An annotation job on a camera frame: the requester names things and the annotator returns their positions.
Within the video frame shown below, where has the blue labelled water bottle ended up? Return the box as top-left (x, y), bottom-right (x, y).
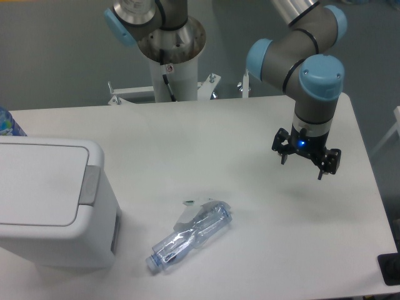
top-left (0, 107), bottom-right (27, 136)

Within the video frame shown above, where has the white frame at right edge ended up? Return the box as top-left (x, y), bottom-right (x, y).
top-left (370, 106), bottom-right (399, 160)

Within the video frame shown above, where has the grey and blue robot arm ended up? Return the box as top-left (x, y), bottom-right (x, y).
top-left (104, 1), bottom-right (348, 175)

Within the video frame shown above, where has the crushed clear plastic bottle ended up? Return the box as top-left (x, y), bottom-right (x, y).
top-left (146, 200), bottom-right (232, 274)

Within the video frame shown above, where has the black clamp at table edge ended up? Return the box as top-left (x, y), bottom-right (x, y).
top-left (377, 252), bottom-right (399, 286)

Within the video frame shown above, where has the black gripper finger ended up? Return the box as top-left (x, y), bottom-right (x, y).
top-left (272, 128), bottom-right (294, 165)
top-left (317, 149), bottom-right (341, 180)

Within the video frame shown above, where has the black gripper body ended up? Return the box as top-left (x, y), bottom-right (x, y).
top-left (288, 125), bottom-right (329, 164)

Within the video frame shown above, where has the black cable on pedestal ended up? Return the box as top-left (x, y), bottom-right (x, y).
top-left (159, 48), bottom-right (178, 103)

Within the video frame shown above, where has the torn white bottle label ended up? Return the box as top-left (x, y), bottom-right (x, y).
top-left (173, 197), bottom-right (214, 231)

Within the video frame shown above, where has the white push-lid trash can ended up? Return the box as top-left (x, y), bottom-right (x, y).
top-left (1, 136), bottom-right (122, 268)

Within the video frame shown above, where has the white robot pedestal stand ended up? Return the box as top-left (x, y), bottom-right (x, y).
top-left (107, 57), bottom-right (221, 106)

